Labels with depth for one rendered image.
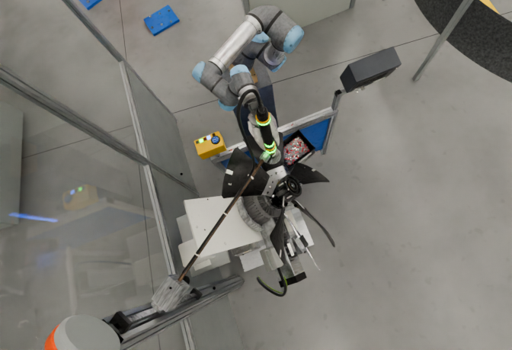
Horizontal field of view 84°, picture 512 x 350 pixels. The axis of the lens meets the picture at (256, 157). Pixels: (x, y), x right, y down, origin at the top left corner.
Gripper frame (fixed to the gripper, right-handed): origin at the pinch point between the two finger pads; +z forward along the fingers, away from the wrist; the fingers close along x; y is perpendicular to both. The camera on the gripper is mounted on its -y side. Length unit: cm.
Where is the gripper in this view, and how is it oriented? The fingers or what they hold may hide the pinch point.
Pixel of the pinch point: (270, 144)
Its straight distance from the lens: 98.5
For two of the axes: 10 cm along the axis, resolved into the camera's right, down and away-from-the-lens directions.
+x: -9.3, 3.7, 0.0
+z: 3.5, 8.7, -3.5
